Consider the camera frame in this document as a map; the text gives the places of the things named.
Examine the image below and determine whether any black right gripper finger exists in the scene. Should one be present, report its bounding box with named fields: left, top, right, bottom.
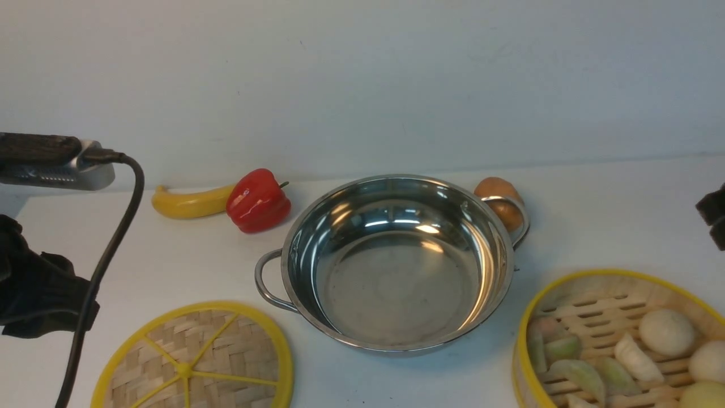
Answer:
left=696, top=184, right=725, bottom=251

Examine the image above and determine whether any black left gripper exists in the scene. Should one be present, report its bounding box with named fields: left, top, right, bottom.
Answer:
left=1, top=214, right=90, bottom=339

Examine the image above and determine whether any woven bamboo steamer lid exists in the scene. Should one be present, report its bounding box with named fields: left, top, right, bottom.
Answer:
left=91, top=300, right=295, bottom=407

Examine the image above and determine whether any bamboo steamer basket yellow rim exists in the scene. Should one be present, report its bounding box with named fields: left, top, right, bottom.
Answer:
left=511, top=269, right=724, bottom=407

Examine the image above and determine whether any stainless steel pot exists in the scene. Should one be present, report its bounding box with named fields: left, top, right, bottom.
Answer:
left=254, top=174, right=530, bottom=355

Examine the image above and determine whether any white round bun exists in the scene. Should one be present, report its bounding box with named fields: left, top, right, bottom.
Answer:
left=688, top=340, right=725, bottom=384
left=638, top=308, right=696, bottom=357

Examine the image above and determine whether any yellow banana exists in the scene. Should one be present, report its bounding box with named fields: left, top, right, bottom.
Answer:
left=152, top=184, right=234, bottom=220

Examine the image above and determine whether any white dumpling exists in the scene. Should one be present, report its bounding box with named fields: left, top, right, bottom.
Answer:
left=614, top=331, right=665, bottom=383

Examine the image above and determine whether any yellow round bun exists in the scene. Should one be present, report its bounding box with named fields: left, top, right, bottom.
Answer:
left=678, top=381, right=725, bottom=408

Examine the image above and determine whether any light green dumpling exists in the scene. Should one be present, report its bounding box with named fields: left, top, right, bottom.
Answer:
left=595, top=357, right=642, bottom=397

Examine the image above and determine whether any brown onion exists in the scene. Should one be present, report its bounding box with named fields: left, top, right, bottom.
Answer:
left=474, top=177, right=524, bottom=232

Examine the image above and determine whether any pink green dumpling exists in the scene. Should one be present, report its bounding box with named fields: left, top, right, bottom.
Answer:
left=527, top=316, right=570, bottom=343

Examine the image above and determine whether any pale green dumpling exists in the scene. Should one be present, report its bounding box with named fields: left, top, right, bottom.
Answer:
left=549, top=359, right=608, bottom=405

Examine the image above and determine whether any red bell pepper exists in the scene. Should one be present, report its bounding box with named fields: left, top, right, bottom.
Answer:
left=226, top=168, right=292, bottom=234

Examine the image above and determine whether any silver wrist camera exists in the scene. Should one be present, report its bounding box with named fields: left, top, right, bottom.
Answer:
left=1, top=133, right=116, bottom=191

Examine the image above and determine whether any black camera cable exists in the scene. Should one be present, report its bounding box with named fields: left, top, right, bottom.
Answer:
left=54, top=148, right=145, bottom=408

